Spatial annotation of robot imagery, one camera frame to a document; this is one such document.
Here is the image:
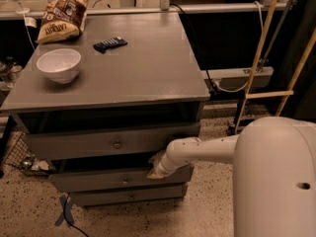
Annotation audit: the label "black metal clamp base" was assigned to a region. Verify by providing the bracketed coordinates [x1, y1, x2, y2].
[226, 115, 258, 135]

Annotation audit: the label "grey top drawer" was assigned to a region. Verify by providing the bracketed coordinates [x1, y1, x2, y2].
[24, 122, 200, 160]

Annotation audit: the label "grey bottom drawer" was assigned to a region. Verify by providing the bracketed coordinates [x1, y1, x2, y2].
[70, 183, 188, 206]

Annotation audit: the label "black floor cable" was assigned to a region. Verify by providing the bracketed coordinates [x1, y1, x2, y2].
[62, 195, 91, 237]

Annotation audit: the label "wooden ladder frame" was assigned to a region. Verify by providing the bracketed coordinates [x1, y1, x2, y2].
[233, 0, 316, 135]

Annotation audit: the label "brown chip bag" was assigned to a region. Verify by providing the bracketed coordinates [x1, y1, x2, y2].
[37, 0, 89, 43]

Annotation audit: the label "grey wooden drawer cabinet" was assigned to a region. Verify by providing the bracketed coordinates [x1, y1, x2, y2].
[0, 12, 211, 208]

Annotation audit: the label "grey metal rail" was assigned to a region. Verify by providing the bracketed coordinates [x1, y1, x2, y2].
[201, 66, 274, 93]

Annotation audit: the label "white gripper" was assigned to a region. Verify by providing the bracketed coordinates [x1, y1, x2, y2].
[147, 150, 190, 180]

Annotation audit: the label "grey drawer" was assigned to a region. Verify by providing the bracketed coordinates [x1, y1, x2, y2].
[24, 122, 200, 160]
[70, 183, 188, 206]
[49, 158, 193, 193]

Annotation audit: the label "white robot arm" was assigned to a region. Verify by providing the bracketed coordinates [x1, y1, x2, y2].
[147, 117, 316, 237]

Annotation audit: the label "glass jars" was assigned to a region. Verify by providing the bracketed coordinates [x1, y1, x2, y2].
[0, 58, 23, 84]

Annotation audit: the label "dark blue snack bar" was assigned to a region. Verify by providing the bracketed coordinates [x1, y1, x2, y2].
[93, 37, 127, 53]

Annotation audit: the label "black hanging cable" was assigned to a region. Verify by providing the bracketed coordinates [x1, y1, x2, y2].
[170, 3, 219, 96]

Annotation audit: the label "white ceramic bowl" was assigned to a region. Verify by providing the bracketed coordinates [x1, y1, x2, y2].
[37, 48, 81, 84]

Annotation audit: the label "black wire basket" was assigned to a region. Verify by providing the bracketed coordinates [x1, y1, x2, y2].
[5, 132, 50, 176]

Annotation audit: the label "white hanging cable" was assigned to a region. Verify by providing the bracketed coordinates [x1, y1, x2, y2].
[212, 1, 266, 94]

